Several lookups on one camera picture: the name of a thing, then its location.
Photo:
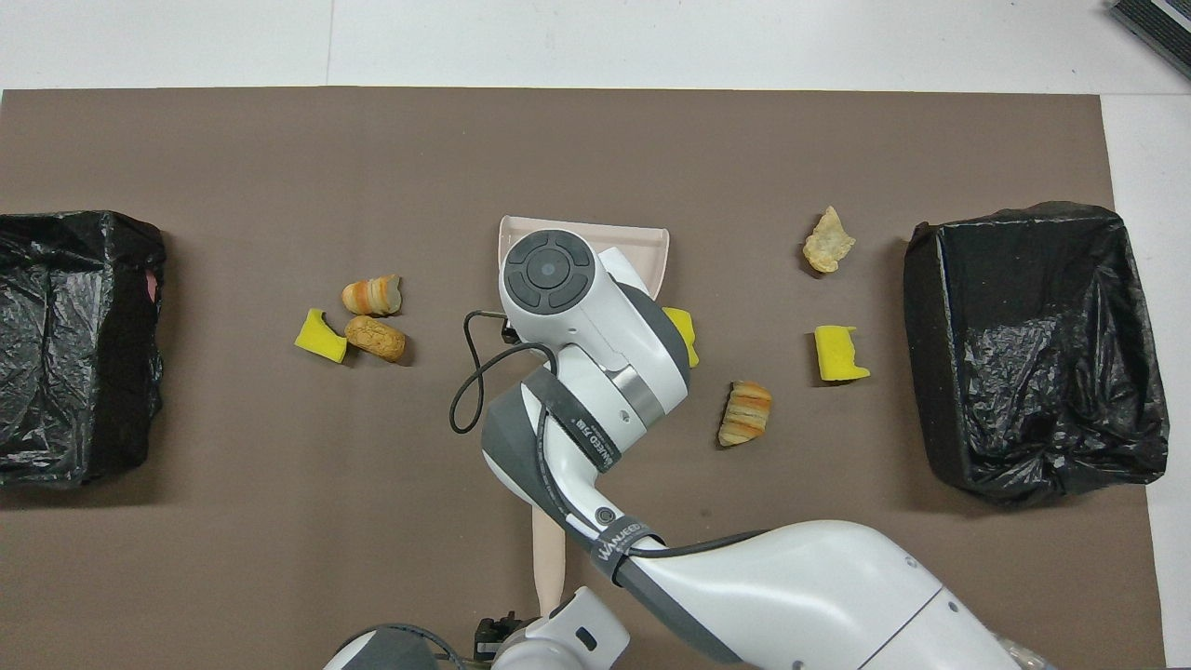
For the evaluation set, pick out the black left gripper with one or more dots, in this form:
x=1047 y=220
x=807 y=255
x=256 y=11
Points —
x=493 y=637

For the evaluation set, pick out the beige hand brush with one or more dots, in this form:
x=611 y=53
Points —
x=549 y=558

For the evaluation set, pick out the brown bread roll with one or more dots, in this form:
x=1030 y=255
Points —
x=375 y=338

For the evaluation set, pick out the striped croissant piece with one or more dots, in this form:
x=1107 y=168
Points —
x=370 y=295
x=745 y=412

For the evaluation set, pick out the yellow sponge piece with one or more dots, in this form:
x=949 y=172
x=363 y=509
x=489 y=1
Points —
x=319 y=335
x=686 y=330
x=840 y=352

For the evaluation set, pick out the beige plastic dustpan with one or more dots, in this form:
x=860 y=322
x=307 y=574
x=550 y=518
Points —
x=642 y=251

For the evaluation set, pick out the pale flaky pastry piece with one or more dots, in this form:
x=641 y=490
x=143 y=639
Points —
x=828 y=240

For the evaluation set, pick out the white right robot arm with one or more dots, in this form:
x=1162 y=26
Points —
x=595 y=316

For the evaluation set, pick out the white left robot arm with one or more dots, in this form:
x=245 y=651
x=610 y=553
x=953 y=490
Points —
x=558 y=633

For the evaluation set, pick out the black bag-lined trash bin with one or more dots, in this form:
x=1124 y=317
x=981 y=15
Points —
x=1033 y=372
x=74 y=354

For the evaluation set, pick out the brown paper table mat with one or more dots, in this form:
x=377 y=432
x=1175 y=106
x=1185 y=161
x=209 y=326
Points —
x=279 y=186

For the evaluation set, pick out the dark ribbed object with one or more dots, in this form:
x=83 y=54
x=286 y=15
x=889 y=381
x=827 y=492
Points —
x=1158 y=23

